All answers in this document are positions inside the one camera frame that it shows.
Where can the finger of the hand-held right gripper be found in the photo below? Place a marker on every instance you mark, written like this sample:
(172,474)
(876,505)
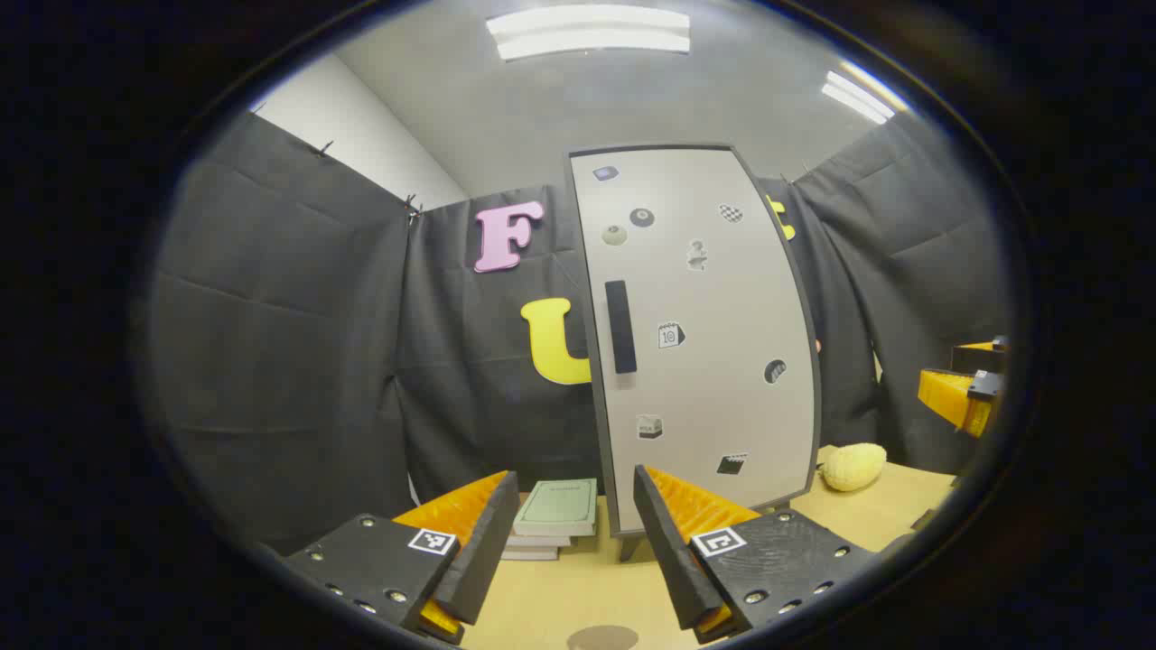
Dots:
(980,357)
(953,397)

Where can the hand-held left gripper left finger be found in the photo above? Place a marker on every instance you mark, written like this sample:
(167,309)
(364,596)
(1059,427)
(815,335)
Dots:
(483,551)

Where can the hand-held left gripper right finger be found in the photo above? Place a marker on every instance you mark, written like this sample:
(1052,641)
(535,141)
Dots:
(668,551)

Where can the grey cabinet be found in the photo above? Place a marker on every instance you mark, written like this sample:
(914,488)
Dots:
(631,547)

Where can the round brown coaster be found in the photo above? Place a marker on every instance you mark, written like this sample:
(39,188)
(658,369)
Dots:
(602,639)

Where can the grey cabinet door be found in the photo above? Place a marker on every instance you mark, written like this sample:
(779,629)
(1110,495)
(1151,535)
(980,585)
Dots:
(713,379)

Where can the brown thick book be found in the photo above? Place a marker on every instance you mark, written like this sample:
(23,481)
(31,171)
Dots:
(528,553)

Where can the brown thin book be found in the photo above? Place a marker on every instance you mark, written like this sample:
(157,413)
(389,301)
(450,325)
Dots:
(537,541)

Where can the green book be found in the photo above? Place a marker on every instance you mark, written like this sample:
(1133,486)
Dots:
(558,506)

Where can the yellow bun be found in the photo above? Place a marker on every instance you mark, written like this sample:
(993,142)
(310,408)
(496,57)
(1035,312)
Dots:
(853,467)

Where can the black backdrop cloth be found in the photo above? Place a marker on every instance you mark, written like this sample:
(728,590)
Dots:
(298,361)

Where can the long ceiling light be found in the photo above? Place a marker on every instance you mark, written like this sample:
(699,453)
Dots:
(587,32)

